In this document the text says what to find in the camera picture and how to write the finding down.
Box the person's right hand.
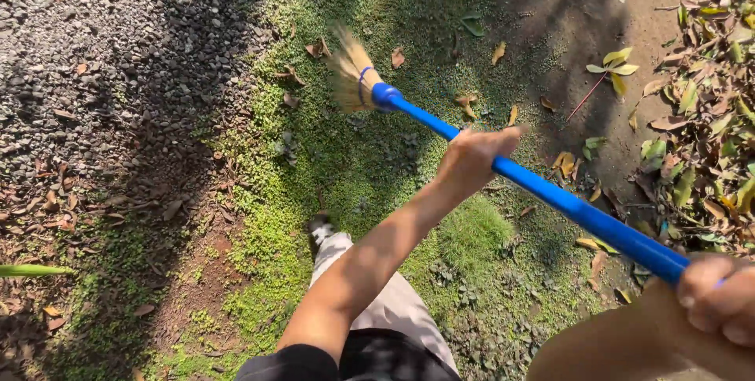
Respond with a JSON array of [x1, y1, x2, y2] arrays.
[[642, 253, 755, 349]]

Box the person's left hand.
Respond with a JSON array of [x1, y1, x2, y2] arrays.
[[435, 125, 530, 197]]

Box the blue-handled straw broom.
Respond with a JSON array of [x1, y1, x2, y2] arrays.
[[324, 22, 725, 287]]

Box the heap of swept dry leaves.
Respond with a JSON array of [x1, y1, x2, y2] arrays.
[[628, 0, 755, 258]]

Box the yellow-green leaf sprig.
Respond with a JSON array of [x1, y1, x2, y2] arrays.
[[566, 46, 640, 122]]

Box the scattered dry leaves on moss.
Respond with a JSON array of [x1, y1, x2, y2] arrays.
[[274, 36, 608, 305]]

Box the person's beige trouser leg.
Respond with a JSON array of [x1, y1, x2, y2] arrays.
[[309, 231, 461, 375]]

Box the dark green fallen leaf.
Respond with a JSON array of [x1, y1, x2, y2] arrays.
[[460, 12, 486, 38]]

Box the person's black shirt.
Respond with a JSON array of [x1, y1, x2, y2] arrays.
[[235, 329, 462, 381]]

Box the person's black and white shoe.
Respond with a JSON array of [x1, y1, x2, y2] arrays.
[[307, 211, 338, 255]]

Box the brown leaf litter on gravel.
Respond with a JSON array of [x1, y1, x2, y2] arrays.
[[0, 154, 190, 335]]

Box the long green grass blade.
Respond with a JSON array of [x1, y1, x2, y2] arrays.
[[0, 264, 76, 278]]

